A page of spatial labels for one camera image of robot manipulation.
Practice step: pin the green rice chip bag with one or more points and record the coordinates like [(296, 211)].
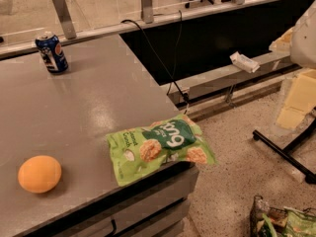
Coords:
[(138, 152)]

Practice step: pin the green snack bag in basket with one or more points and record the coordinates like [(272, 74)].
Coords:
[(287, 223)]

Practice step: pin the grey cabinet drawer front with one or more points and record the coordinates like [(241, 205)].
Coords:
[(153, 207)]

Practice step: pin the small white box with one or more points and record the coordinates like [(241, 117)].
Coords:
[(244, 63)]

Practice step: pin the blue pepsi can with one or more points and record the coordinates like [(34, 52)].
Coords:
[(51, 52)]

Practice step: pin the orange fruit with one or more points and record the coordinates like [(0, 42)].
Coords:
[(39, 174)]

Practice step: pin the black wheeled stand base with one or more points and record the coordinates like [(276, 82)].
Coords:
[(286, 152)]

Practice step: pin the white plastic-wrapped bundle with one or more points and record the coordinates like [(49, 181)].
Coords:
[(300, 41)]

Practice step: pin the metal railing post middle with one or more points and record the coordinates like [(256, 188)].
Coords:
[(147, 11)]

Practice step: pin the metal railing post left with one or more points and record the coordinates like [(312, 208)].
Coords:
[(64, 18)]

